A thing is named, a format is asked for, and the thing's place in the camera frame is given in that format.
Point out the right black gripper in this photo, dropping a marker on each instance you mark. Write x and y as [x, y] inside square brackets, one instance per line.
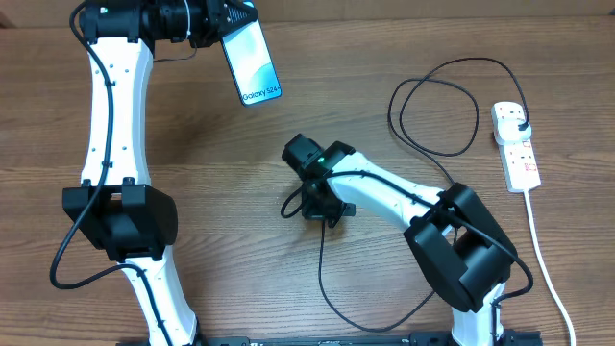
[315, 212]

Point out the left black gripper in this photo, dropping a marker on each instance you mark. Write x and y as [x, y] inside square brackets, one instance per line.
[215, 26]

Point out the blue screen smartphone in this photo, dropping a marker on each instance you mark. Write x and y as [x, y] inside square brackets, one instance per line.
[252, 68]

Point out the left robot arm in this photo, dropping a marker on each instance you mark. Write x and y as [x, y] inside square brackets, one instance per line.
[115, 205]

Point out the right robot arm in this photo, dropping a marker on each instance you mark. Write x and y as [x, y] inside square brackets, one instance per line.
[461, 249]

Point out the white charger plug adapter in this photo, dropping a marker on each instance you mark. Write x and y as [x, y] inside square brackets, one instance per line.
[511, 130]

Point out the white power strip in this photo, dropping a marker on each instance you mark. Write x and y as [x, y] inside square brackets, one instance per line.
[518, 159]

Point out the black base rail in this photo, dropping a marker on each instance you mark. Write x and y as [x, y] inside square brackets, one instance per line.
[510, 338]

